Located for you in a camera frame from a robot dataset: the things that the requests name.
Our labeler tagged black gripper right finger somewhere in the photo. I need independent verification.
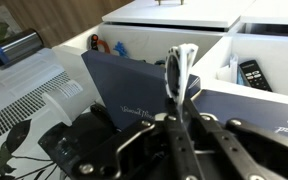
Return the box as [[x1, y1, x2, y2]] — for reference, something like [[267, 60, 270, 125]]
[[183, 99, 288, 180]]

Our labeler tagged white television cabinet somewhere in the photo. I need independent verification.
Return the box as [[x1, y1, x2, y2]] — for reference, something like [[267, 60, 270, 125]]
[[52, 0, 288, 108]]

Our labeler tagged white radiator with grille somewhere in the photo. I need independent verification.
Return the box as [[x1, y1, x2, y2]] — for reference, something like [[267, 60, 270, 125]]
[[0, 47, 85, 148]]

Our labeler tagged silver cylindrical trash can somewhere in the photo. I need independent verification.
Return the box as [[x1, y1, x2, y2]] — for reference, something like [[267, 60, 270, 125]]
[[0, 28, 46, 70]]

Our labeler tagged black remote with buttons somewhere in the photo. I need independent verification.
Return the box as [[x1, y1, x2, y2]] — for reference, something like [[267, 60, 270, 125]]
[[237, 59, 274, 93]]

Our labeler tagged open blue cardboard box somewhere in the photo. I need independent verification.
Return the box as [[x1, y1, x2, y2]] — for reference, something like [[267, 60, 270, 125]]
[[81, 49, 202, 132]]

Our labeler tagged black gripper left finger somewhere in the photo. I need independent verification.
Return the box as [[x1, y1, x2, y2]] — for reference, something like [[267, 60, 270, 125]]
[[71, 98, 202, 180]]

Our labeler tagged white cylindrical pot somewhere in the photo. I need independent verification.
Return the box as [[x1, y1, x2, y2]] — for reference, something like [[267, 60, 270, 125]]
[[41, 79, 97, 127]]

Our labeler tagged orange and black tool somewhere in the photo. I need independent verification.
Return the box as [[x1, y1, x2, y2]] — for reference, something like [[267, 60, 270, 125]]
[[87, 33, 112, 55]]

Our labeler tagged white folded paper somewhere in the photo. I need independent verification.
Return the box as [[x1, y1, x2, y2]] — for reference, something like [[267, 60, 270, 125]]
[[216, 54, 240, 84]]

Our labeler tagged small blue plastic object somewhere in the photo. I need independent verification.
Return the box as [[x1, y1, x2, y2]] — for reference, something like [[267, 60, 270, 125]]
[[113, 40, 130, 58]]

